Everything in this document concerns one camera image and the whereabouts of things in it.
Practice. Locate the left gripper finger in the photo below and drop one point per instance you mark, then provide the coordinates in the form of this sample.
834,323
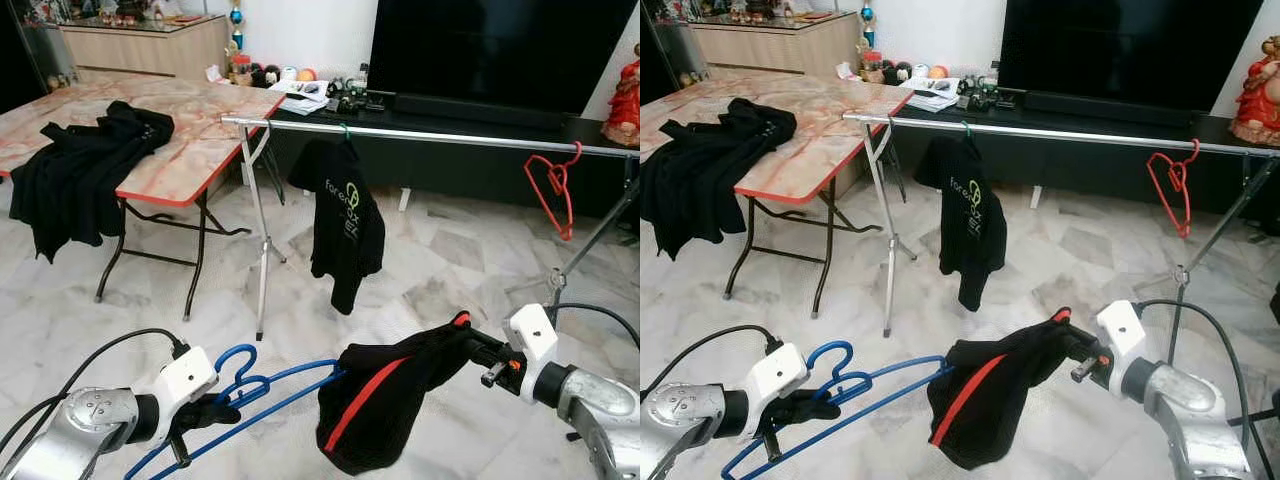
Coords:
220,405
813,421
218,427
815,400

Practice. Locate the blue plastic hanger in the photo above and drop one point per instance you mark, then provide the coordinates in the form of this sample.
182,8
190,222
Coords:
832,345
240,347

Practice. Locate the black garment red stripe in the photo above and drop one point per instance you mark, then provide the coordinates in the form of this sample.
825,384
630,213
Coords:
1000,410
400,420

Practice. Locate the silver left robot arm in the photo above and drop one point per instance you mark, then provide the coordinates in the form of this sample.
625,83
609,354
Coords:
80,420
690,415

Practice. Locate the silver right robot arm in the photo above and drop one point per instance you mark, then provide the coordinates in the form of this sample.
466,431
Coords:
600,400
1190,400

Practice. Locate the red hanger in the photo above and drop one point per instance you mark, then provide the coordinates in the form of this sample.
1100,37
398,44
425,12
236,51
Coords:
1184,230
566,232

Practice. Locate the black shirt green print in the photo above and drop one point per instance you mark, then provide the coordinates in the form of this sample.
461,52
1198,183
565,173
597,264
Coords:
970,230
345,230

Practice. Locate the silver clothes rack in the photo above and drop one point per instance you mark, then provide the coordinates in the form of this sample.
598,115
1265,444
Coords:
1080,134
450,137

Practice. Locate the black soundbar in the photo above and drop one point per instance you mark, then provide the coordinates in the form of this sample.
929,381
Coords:
470,110
1100,107

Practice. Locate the black shirt white print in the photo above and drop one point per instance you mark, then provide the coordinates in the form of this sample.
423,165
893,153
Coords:
80,170
700,170

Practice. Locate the red Buddha figurine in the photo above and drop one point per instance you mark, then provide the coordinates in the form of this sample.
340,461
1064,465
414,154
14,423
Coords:
1258,95
625,105

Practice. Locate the marble top folding table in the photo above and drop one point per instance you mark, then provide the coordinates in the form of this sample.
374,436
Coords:
200,120
840,115

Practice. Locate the black television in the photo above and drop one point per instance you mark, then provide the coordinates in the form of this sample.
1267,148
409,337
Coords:
480,50
1120,50

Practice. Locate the stack of papers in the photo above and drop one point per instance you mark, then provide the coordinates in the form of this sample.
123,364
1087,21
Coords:
930,92
300,95

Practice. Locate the orange ball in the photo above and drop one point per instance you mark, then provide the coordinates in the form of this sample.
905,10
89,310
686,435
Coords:
307,74
938,71

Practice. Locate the white tissue pack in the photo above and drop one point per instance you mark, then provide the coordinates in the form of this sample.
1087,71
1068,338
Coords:
215,75
846,72

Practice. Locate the red black round toy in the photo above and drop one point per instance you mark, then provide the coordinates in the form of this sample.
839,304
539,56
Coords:
257,75
889,72

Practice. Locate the red lid jar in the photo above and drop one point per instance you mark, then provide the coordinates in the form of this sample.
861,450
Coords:
240,72
872,70

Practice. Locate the wooden sideboard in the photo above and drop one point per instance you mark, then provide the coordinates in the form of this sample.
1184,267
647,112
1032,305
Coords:
770,50
140,55

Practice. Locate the blue gold trophy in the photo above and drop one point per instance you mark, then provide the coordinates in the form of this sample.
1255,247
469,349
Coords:
236,15
867,14

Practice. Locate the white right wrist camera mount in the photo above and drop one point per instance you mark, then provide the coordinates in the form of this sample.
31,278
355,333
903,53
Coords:
530,340
1122,335

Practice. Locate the black camera gadget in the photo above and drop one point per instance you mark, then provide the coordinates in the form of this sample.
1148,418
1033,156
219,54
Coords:
980,95
350,98

